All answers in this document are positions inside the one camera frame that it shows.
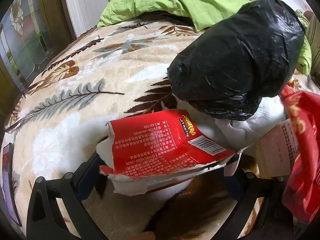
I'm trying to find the smartphone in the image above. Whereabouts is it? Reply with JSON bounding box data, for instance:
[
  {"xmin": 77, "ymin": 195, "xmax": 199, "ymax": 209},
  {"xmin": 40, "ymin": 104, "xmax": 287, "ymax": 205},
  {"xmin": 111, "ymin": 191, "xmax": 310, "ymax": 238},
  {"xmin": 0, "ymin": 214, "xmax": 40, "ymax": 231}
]
[{"xmin": 1, "ymin": 142, "xmax": 22, "ymax": 227}]

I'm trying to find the floral fleece blanket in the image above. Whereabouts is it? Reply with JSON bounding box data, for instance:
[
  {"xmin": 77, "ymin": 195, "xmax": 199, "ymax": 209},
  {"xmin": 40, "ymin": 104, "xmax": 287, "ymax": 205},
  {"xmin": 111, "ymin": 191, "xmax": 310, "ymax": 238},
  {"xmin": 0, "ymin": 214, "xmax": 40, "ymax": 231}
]
[{"xmin": 0, "ymin": 17, "xmax": 320, "ymax": 240}]

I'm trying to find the green quilt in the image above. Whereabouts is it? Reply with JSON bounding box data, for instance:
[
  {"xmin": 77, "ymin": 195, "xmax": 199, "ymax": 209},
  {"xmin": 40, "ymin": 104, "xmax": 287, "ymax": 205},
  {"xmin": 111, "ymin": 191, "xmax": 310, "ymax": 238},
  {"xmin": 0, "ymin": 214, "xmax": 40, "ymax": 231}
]
[{"xmin": 97, "ymin": 0, "xmax": 313, "ymax": 75}]

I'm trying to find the black plastic bag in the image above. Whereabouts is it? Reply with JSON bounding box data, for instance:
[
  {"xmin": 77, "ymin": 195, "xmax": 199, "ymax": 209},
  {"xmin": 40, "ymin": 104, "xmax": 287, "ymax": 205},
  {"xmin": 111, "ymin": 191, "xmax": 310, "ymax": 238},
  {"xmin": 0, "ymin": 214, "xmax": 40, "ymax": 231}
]
[{"xmin": 167, "ymin": 0, "xmax": 305, "ymax": 123}]

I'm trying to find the red and cream packet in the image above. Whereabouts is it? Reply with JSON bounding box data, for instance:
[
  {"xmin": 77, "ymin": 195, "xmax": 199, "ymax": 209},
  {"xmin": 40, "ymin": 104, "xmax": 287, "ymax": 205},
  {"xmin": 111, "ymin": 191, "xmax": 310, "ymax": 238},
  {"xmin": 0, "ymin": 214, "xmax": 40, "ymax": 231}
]
[{"xmin": 255, "ymin": 85, "xmax": 320, "ymax": 228}]

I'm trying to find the torn red packet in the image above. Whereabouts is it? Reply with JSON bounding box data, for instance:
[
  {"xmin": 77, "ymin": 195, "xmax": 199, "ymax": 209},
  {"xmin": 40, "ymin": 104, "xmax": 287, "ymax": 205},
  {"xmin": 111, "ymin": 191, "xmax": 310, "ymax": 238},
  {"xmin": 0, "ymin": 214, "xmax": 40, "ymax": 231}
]
[{"xmin": 96, "ymin": 109, "xmax": 243, "ymax": 197}]

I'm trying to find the wooden door with glass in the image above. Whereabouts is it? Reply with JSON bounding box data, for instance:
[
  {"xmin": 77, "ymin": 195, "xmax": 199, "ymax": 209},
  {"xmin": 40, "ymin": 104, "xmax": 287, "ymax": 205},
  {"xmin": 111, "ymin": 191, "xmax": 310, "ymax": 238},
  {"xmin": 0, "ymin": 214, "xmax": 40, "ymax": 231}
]
[{"xmin": 0, "ymin": 0, "xmax": 77, "ymax": 120}]

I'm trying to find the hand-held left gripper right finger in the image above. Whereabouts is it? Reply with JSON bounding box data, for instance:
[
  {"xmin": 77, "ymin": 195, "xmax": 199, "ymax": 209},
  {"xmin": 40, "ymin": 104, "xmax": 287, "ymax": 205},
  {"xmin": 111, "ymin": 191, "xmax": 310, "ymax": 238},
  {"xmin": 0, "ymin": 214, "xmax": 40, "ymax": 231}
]
[{"xmin": 225, "ymin": 169, "xmax": 296, "ymax": 240}]

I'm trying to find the white cloth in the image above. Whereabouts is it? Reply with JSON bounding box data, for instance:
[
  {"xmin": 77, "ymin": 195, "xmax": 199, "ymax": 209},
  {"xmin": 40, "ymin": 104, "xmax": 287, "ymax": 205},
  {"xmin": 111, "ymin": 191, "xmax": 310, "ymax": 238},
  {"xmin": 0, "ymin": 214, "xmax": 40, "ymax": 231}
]
[{"xmin": 215, "ymin": 96, "xmax": 288, "ymax": 155}]

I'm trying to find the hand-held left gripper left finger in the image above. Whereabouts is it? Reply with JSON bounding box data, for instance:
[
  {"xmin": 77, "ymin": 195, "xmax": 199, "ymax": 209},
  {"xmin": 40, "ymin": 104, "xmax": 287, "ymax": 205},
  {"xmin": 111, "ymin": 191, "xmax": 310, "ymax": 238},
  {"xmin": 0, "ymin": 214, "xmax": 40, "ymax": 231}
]
[{"xmin": 26, "ymin": 151, "xmax": 112, "ymax": 240}]

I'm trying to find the striped beige pillow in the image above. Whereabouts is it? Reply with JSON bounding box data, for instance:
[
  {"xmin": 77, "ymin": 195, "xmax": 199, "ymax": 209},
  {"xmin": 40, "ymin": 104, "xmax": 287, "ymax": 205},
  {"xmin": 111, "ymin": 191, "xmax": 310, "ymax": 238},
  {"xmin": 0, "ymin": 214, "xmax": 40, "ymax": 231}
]
[{"xmin": 305, "ymin": 11, "xmax": 320, "ymax": 75}]

